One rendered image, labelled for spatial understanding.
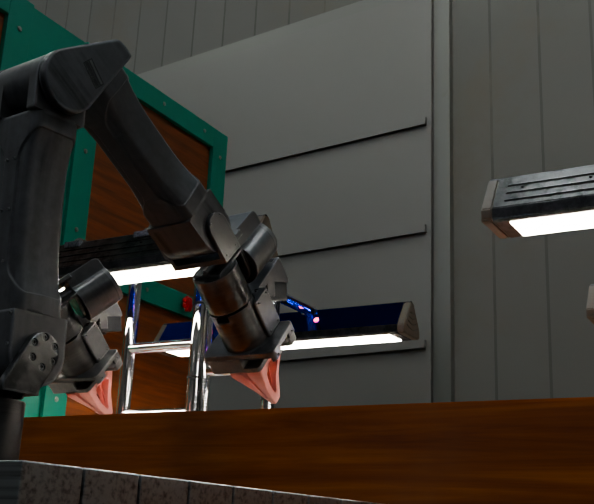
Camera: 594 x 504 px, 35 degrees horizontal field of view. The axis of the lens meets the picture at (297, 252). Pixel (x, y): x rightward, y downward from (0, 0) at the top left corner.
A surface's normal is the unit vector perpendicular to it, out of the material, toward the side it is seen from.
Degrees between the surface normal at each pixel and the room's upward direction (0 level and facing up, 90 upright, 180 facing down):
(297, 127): 90
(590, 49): 90
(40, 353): 90
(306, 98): 90
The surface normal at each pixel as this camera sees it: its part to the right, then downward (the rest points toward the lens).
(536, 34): -0.57, -0.26
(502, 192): -0.40, -0.74
